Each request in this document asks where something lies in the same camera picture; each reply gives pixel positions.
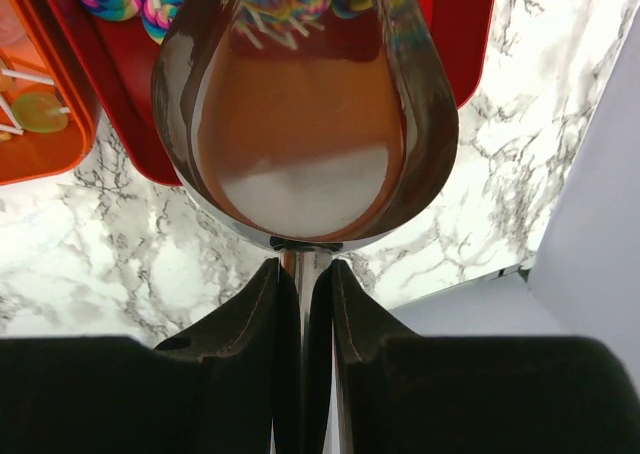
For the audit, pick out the steel candy scoop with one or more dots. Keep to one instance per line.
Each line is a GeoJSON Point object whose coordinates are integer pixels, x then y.
{"type": "Point", "coordinates": [312, 128]}

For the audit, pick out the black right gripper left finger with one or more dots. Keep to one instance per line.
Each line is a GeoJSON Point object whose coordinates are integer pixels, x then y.
{"type": "Point", "coordinates": [226, 384]}

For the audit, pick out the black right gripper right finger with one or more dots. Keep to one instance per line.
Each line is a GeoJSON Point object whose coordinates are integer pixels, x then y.
{"type": "Point", "coordinates": [401, 392]}

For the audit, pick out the orange tray of clear lollipops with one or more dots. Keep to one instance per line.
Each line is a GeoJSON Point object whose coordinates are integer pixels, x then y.
{"type": "Point", "coordinates": [49, 111]}

